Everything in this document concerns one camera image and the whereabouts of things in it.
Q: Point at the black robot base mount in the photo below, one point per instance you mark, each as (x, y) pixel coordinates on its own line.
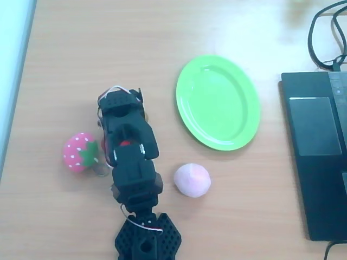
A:
(168, 238)

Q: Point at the red strawberry plush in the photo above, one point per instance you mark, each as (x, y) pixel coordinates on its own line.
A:
(125, 143)

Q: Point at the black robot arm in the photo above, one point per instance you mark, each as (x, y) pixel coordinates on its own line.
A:
(135, 168)

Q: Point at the pink strawberry plush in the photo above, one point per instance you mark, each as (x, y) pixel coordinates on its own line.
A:
(76, 151)

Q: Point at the green plate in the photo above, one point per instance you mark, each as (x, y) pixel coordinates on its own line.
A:
(217, 103)

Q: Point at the pink peach plush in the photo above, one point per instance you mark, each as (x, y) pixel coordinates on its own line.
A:
(192, 180)

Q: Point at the black laptop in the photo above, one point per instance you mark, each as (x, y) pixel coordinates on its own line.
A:
(314, 151)

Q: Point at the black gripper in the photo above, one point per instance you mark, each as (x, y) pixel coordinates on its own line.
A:
(118, 105)

